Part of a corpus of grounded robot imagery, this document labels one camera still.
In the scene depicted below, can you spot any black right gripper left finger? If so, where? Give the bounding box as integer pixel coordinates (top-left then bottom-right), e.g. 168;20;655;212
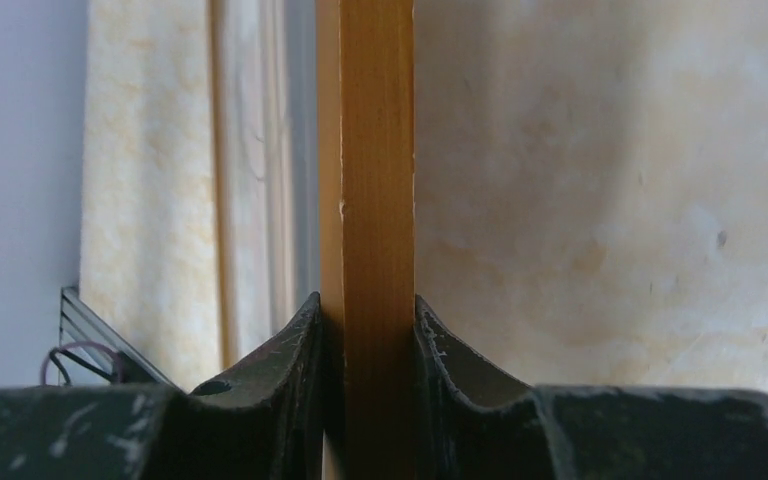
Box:
0;293;323;479

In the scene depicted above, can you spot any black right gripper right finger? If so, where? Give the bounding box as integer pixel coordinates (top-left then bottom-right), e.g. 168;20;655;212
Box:
414;299;768;479

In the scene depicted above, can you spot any wooden picture frame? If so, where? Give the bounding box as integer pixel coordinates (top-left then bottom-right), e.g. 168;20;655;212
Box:
208;0;418;480

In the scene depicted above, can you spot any aluminium front rail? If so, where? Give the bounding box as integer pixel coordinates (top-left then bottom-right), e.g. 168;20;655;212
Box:
59;286;174;386

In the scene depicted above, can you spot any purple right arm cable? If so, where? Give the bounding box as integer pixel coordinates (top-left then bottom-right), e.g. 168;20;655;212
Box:
39;341;127;387

